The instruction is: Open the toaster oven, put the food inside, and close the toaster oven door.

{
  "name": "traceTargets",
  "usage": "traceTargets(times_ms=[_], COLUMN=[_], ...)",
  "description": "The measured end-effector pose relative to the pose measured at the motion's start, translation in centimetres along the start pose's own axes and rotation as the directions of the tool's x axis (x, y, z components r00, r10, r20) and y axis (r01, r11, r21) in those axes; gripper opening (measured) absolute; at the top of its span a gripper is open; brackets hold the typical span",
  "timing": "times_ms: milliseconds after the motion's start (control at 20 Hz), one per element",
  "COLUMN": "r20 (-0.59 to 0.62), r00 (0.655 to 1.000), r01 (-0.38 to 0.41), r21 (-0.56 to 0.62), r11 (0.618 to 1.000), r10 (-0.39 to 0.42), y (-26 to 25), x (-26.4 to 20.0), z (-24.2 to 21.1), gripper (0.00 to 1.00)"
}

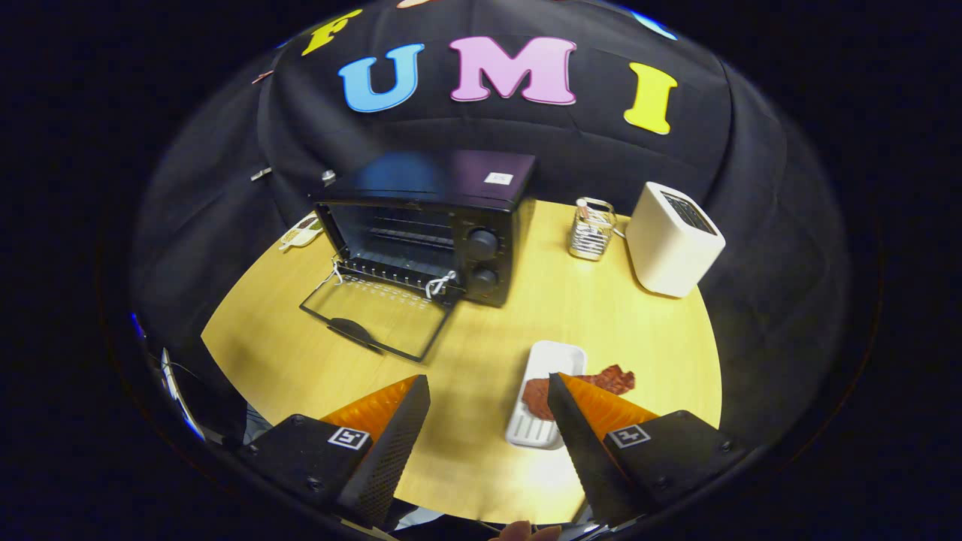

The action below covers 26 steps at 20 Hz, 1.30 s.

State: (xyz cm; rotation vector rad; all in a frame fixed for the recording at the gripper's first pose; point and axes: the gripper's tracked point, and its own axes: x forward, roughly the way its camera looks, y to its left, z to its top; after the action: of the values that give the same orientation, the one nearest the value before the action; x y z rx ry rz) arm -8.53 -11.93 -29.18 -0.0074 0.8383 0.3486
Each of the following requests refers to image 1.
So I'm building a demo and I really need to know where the metal wire basket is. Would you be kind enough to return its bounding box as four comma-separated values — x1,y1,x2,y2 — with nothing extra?
568,197,619,261

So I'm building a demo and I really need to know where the white ribbed tray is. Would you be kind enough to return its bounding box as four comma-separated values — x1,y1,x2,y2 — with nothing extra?
505,340,588,451

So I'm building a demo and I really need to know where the brown steak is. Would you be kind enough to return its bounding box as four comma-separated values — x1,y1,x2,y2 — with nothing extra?
522,364,637,422

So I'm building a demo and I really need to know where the white seasoning dish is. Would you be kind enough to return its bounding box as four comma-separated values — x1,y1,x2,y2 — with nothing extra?
280,214,325,250

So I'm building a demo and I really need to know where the black toaster oven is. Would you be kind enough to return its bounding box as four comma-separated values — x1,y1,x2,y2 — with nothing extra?
299,149,538,364

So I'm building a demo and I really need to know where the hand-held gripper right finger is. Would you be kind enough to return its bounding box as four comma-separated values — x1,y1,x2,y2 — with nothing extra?
547,372,752,527

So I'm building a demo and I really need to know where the metal oven rack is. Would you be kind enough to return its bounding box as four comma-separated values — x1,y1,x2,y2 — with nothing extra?
338,219,461,292

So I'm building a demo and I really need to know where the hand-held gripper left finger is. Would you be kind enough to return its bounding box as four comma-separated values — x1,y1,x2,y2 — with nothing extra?
240,374,431,529

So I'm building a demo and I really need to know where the white toaster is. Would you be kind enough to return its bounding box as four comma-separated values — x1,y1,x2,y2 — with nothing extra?
625,181,727,299

